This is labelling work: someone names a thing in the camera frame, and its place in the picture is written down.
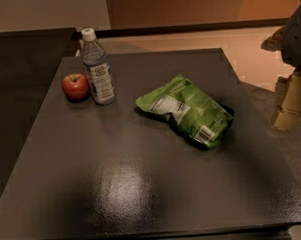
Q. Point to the red apple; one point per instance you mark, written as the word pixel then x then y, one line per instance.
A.
pixel 75 87

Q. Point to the green rice chip bag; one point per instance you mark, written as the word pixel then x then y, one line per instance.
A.
pixel 190 110

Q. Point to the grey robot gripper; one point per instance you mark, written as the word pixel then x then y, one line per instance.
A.
pixel 296 41

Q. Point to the clear plastic water bottle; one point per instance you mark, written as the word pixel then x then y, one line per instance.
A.
pixel 95 60

